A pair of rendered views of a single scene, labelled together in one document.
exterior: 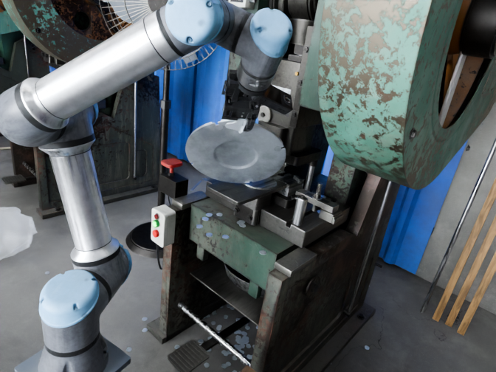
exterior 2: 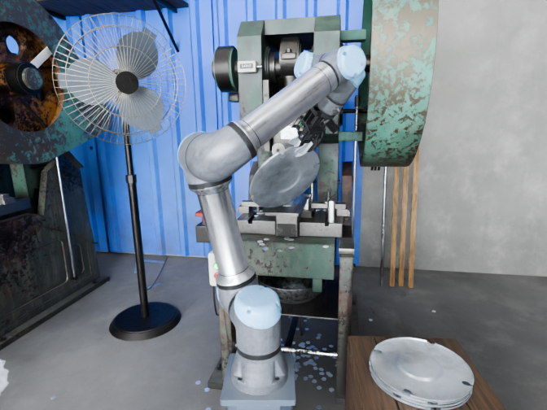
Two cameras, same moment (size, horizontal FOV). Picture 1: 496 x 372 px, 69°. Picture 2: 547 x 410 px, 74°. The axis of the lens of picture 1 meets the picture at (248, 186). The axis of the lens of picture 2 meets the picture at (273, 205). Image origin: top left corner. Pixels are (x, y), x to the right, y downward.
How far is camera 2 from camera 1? 73 cm
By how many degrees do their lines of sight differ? 28
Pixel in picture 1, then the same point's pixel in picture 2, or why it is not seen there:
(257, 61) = (347, 92)
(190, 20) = (356, 63)
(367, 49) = (403, 76)
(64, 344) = (273, 342)
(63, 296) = (262, 301)
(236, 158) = (285, 181)
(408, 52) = (427, 73)
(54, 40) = not seen: outside the picture
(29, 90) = (245, 127)
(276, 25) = not seen: hidden behind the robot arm
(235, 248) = (293, 258)
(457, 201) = (369, 198)
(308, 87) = not seen: hidden behind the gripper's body
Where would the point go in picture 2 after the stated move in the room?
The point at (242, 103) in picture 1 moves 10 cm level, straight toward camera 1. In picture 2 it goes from (317, 128) to (338, 128)
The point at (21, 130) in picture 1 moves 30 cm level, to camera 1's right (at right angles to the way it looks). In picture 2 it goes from (239, 159) to (347, 152)
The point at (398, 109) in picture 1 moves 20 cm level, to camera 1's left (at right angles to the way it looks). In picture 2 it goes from (422, 106) to (373, 106)
